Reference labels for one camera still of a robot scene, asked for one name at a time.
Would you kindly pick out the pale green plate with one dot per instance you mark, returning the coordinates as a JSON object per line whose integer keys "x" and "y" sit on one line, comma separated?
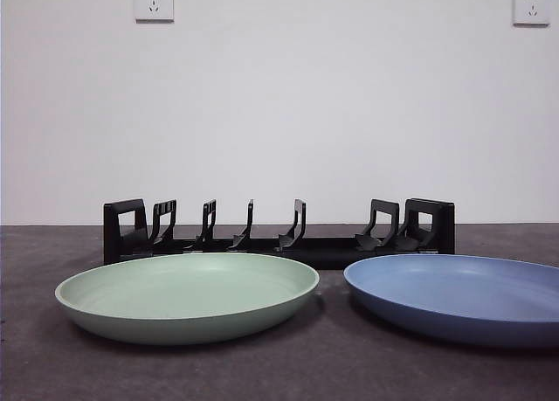
{"x": 188, "y": 296}

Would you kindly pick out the blue plate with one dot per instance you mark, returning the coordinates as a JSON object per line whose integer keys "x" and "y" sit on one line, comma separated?
{"x": 458, "y": 296}

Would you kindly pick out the black plastic plate rack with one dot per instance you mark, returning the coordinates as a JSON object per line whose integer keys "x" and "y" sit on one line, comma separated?
{"x": 332, "y": 256}

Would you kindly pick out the white wall socket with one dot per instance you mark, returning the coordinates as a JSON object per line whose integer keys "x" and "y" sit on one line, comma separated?
{"x": 153, "y": 12}
{"x": 531, "y": 18}

